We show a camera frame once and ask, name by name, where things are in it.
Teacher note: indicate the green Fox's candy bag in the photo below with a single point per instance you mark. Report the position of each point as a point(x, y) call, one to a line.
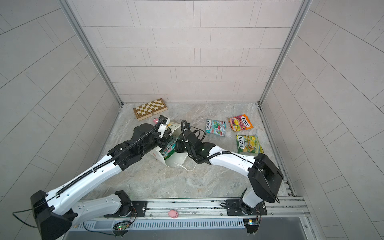
point(249, 144)

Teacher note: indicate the left green circuit board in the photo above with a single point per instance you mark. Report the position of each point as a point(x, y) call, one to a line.
point(122, 226)

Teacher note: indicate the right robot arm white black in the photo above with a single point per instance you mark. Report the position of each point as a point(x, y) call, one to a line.
point(264, 176)

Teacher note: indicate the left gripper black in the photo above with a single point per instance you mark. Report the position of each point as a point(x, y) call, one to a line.
point(165, 139)

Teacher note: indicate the green mint packs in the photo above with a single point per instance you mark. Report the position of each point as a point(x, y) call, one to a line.
point(169, 149)

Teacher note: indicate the teal pink candy bag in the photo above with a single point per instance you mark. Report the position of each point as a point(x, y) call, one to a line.
point(216, 127)

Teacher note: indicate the wooden chessboard box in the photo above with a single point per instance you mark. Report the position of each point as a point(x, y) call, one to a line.
point(150, 109)

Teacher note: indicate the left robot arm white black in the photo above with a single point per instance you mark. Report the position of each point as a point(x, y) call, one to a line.
point(56, 211)

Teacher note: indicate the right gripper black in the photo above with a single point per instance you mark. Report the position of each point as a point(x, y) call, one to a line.
point(178, 146)

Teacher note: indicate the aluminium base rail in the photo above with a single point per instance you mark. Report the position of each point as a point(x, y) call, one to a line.
point(209, 213)

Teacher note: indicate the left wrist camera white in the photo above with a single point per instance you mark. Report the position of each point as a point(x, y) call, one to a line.
point(163, 125)

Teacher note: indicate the right circuit board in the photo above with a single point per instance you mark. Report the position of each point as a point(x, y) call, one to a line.
point(251, 225)

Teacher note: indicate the pink toy on rail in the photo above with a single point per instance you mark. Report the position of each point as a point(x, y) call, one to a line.
point(173, 214)

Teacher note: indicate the orange Fox's candy bag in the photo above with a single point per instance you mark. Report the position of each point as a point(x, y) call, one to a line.
point(240, 123)

